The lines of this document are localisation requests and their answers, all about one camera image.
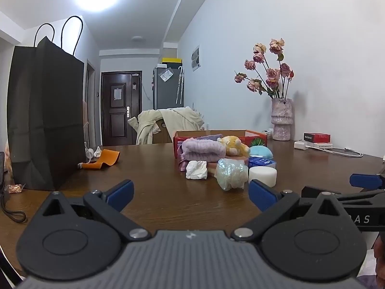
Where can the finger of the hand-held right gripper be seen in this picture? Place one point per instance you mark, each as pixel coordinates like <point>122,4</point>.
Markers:
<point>312,192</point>
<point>365,181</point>

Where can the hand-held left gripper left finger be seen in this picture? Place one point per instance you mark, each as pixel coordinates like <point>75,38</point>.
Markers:
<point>120,194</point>

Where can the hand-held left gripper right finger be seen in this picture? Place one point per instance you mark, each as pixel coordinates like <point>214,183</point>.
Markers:
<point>261,194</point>

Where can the blue tissue pack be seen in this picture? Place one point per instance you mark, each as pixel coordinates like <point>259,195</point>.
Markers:
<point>261,162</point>

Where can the iridescent mesh bath pouf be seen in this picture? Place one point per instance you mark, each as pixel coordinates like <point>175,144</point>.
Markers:
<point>230,173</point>

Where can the light blue plush toy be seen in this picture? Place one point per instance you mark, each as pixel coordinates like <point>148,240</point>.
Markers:
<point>261,152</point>

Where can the red cardboard box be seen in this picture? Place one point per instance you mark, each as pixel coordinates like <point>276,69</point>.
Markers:
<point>255,140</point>

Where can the yellow plush toy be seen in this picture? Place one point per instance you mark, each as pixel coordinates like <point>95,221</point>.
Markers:
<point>234,146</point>

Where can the white cloth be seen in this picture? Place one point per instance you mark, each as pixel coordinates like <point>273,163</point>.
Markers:
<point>196,170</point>

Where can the lilac fluffy towel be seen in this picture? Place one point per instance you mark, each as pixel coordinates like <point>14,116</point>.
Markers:
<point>203,150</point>

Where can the person's right hand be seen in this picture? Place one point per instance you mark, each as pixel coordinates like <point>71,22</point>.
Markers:
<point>379,251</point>

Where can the flat white box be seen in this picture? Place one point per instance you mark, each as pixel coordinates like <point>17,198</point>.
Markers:
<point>323,145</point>

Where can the white charger block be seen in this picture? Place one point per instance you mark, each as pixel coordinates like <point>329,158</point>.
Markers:
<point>300,144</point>

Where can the red and black box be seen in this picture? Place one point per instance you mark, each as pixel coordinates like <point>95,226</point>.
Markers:
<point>317,137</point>

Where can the small white bottle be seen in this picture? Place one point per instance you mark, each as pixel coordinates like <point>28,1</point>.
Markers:
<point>267,133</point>

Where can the dark brown entrance door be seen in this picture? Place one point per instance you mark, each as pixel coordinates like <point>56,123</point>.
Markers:
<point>118,126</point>

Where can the brown chair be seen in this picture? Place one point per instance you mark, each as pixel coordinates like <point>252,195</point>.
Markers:
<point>162,134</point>

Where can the pink speckled vase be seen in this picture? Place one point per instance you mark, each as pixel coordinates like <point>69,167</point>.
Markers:
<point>281,120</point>

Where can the dark interior door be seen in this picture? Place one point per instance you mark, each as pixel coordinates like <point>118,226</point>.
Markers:
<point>91,105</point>

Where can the beige coat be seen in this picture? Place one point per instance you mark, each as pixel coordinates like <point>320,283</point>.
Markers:
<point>183,119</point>

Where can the paper notice on door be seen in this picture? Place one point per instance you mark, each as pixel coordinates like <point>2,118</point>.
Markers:
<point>117,94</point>

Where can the shiny candy wrapper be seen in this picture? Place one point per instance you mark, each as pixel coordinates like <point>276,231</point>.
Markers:
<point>15,188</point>

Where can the grey refrigerator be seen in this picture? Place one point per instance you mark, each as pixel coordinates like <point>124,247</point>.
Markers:
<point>167,93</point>

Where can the black paper bag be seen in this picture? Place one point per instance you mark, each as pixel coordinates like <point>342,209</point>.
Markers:
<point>45,111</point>

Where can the dried pink roses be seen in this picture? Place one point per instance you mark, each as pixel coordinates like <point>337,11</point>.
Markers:
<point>272,73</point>

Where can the folded white umbrella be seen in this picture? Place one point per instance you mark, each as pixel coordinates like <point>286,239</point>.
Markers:
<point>179,87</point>

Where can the paper sheet on refrigerator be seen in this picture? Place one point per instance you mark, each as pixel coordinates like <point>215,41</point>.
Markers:
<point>167,75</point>

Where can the yellow box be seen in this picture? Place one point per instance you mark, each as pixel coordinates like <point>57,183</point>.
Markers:
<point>172,60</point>

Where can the small ceiling lamp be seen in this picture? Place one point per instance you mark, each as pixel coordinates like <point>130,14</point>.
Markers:
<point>138,38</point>

